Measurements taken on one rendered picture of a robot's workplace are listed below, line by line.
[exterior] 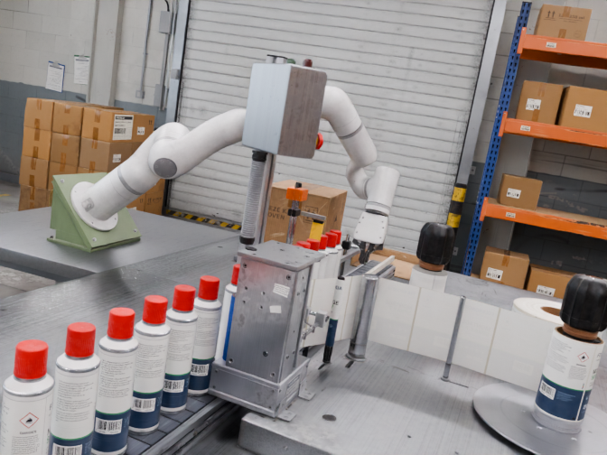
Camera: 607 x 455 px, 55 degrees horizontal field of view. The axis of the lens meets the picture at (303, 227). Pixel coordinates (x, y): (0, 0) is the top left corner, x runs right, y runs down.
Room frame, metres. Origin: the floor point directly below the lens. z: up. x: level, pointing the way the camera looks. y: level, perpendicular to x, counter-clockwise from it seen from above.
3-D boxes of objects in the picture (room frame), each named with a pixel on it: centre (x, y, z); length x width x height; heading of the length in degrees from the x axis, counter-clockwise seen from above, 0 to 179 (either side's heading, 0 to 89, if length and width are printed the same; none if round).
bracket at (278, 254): (0.98, 0.03, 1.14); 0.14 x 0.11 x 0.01; 160
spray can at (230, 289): (1.06, 0.10, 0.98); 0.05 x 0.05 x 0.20
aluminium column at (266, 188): (1.42, 0.12, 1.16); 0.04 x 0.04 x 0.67; 70
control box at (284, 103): (1.34, 0.09, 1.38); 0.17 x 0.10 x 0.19; 35
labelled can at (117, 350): (0.74, 0.22, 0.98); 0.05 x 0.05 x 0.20
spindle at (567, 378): (1.04, -0.53, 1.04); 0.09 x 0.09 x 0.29
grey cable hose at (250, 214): (1.29, 0.12, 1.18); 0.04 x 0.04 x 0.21
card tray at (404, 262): (2.34, -0.38, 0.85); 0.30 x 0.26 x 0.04; 160
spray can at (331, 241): (1.52, -0.08, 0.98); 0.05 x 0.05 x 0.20
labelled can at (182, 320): (0.88, 0.17, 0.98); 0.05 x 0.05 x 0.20
